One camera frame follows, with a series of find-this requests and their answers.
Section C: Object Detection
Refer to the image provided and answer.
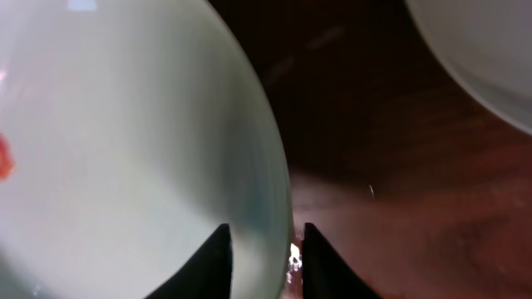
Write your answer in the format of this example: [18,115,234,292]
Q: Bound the light blue plate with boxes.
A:
[406,0,531,133]
[1,0,293,298]

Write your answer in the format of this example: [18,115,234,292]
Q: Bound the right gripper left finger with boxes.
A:
[146,223,233,299]

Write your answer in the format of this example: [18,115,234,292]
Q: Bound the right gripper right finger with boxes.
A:
[302,223,382,299]

